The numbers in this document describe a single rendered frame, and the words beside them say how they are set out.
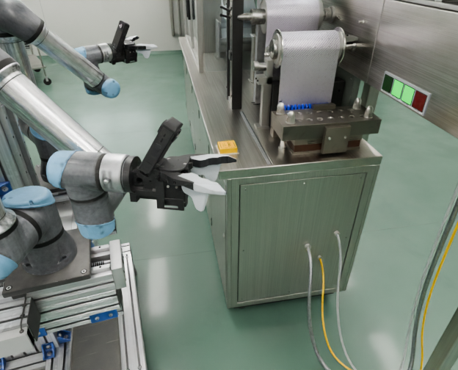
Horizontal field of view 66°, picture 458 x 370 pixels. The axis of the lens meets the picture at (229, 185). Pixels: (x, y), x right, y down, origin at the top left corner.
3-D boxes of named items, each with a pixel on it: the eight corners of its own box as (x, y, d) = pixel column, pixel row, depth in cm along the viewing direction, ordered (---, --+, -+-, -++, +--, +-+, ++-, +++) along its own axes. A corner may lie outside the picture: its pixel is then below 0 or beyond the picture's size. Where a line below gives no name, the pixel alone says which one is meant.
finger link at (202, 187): (226, 216, 60) (191, 199, 66) (226, 186, 58) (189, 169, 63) (213, 224, 58) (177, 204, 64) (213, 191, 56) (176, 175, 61)
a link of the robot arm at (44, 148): (45, 162, 131) (34, 129, 124) (32, 150, 140) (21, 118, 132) (76, 152, 138) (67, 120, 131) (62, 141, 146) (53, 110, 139)
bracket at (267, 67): (252, 125, 164) (255, 57, 147) (266, 124, 165) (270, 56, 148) (255, 130, 160) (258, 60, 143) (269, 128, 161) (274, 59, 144)
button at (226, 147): (217, 146, 146) (217, 141, 145) (233, 144, 147) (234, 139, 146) (219, 154, 140) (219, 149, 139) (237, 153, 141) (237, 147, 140)
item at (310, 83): (277, 109, 149) (280, 64, 139) (329, 105, 152) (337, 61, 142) (277, 109, 148) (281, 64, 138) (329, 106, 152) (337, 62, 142)
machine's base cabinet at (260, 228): (186, 124, 387) (180, 41, 339) (244, 120, 396) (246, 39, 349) (225, 321, 180) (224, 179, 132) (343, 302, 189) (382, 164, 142)
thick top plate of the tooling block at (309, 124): (270, 124, 148) (271, 111, 144) (359, 117, 153) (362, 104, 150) (282, 141, 134) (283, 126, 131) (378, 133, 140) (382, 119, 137)
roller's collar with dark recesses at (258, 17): (249, 23, 160) (249, 7, 157) (261, 23, 161) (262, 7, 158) (252, 26, 155) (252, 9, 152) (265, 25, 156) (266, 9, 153)
